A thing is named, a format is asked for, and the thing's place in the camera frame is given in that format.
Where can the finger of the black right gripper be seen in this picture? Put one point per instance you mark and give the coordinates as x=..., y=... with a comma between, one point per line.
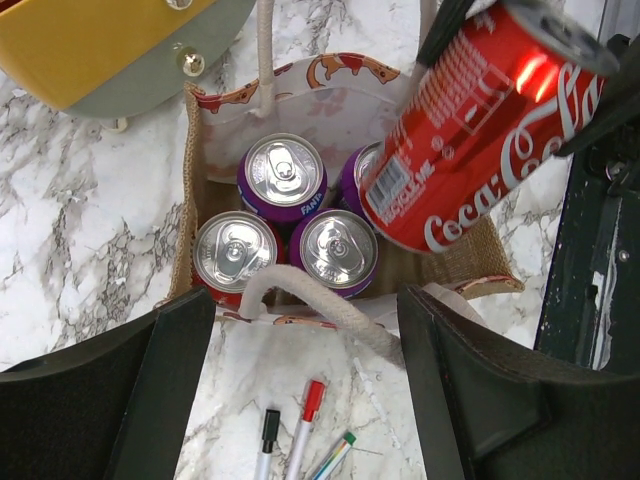
x=619, y=101
x=439, y=23

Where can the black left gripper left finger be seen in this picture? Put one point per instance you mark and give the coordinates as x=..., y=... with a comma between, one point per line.
x=115, y=406

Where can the red soda can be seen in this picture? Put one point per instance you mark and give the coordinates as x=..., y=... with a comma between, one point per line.
x=518, y=81
x=229, y=249

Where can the black capped marker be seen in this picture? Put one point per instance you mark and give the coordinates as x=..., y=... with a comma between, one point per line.
x=268, y=440

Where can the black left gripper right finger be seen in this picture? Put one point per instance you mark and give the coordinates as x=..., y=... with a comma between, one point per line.
x=488, y=408

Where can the round pastel drawer cabinet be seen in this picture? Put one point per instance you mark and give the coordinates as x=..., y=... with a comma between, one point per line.
x=113, y=59

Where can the red capped marker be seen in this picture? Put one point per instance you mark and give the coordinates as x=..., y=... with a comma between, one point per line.
x=312, y=405

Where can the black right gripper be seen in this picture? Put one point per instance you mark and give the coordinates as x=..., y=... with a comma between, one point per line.
x=590, y=313

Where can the green capped marker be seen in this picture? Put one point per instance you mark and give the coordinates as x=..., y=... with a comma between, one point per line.
x=334, y=458

